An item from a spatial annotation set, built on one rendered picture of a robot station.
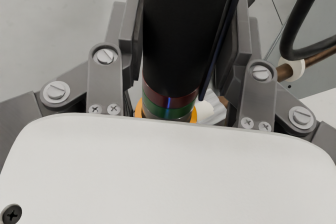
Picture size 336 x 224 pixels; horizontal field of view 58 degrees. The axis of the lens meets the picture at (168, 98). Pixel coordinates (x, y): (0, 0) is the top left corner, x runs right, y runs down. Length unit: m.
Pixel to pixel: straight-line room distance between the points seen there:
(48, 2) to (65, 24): 0.27
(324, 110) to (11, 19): 2.33
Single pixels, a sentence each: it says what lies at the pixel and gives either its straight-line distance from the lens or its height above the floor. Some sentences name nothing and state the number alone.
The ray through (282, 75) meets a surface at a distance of 0.29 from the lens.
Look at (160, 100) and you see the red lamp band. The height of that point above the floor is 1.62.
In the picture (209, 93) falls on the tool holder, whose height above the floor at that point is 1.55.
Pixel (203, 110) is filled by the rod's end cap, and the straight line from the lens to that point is 0.24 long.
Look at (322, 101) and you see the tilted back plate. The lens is 0.71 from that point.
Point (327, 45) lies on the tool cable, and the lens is 0.31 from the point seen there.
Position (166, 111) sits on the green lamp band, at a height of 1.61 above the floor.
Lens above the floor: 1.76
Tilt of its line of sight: 59 degrees down
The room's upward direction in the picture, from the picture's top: 9 degrees clockwise
